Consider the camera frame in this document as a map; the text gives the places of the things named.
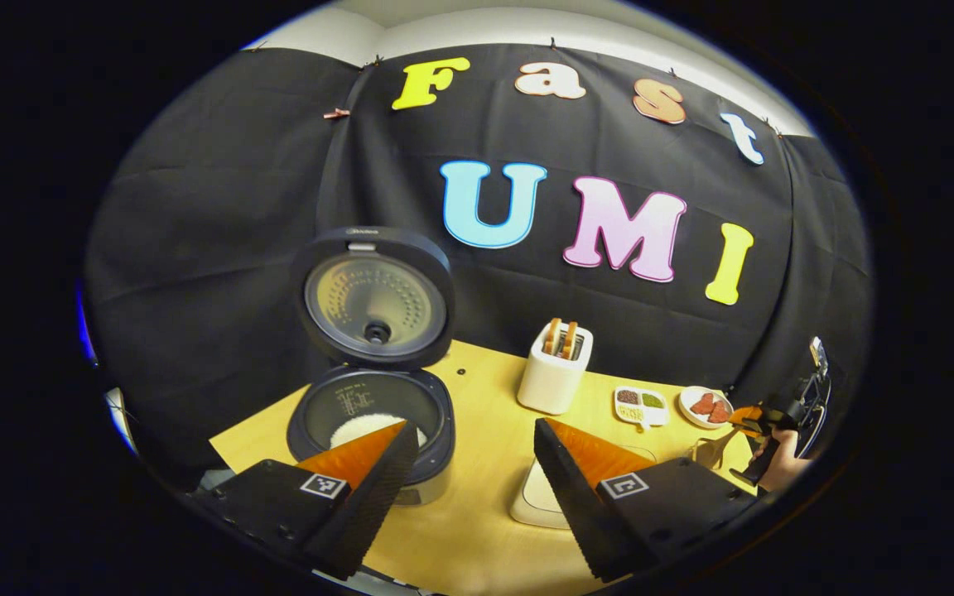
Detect wooden spoon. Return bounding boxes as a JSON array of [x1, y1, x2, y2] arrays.
[[705, 424, 744, 466]]

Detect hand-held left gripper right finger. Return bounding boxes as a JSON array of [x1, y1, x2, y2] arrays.
[[533, 418, 764, 582]]

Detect white toaster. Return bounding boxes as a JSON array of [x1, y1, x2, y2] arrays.
[[517, 323, 595, 416]]

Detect white rice container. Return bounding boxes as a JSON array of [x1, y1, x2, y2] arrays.
[[510, 447, 660, 531]]

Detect white divided bean dish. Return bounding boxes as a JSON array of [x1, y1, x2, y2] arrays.
[[614, 386, 670, 431]]

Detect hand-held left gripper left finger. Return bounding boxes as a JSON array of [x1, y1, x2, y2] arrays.
[[187, 421, 420, 580]]

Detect dark grey rice cooker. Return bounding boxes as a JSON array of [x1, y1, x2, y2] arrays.
[[287, 227, 457, 506]]

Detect white rice heap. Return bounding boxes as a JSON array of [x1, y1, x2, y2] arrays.
[[330, 412, 428, 449]]

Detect white round plate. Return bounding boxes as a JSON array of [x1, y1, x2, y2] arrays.
[[678, 386, 735, 430]]

